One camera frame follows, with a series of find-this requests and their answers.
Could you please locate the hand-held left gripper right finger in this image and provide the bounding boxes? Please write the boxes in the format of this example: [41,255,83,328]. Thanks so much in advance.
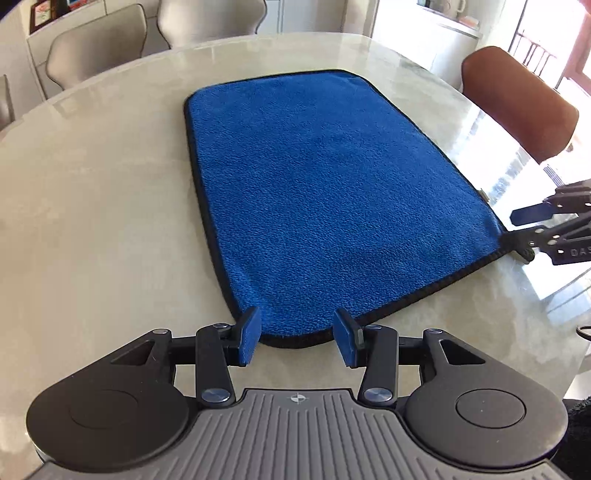
[333,308,485,411]

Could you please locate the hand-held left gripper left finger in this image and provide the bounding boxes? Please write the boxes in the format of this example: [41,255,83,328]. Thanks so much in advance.
[111,307,262,409]

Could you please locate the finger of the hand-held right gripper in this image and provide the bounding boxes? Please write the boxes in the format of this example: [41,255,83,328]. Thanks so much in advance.
[503,215,591,267]
[511,180,591,227]

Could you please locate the blue towel with black edge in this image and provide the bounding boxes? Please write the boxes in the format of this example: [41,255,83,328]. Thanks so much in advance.
[183,69,509,350]

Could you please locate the brown leather chair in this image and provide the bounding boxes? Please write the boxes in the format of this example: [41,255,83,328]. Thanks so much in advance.
[462,46,580,165]

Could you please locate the balcony railing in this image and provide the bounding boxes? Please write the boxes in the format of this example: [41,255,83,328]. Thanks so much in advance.
[512,28,558,75]

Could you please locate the white cabinet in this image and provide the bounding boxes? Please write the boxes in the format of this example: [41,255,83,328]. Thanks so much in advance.
[372,4,483,90]

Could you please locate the dark cloth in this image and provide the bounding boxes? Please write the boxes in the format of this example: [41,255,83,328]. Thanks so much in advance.
[562,394,591,480]

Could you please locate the white jug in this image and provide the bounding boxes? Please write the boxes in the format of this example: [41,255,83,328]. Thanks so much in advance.
[431,0,468,22]

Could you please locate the beige chair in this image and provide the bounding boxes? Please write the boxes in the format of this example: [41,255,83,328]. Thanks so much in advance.
[157,0,269,48]
[0,74,16,133]
[46,4,149,91]

